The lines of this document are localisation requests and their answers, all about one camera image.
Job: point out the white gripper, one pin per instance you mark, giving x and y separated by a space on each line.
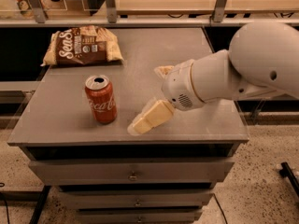
177 85

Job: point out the red Coca-Cola can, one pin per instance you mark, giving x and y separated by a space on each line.
99 92

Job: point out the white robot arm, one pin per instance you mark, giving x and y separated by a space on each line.
262 61

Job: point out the brown white chip bag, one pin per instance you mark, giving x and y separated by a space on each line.
82 45

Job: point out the grey drawer cabinet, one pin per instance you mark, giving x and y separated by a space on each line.
78 133

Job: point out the bottom grey drawer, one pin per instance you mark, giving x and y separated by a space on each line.
139 216

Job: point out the grey drawer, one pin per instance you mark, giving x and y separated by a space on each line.
136 198
95 172
139 216

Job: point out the top grey drawer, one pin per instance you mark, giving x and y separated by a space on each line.
95 172

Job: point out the middle grey drawer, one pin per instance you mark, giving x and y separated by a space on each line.
136 198

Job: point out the black floor bar right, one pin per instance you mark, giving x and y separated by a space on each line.
286 171

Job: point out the black floor bar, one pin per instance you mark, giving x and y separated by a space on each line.
40 205
286 171

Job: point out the black floor bar left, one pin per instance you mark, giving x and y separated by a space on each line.
40 205

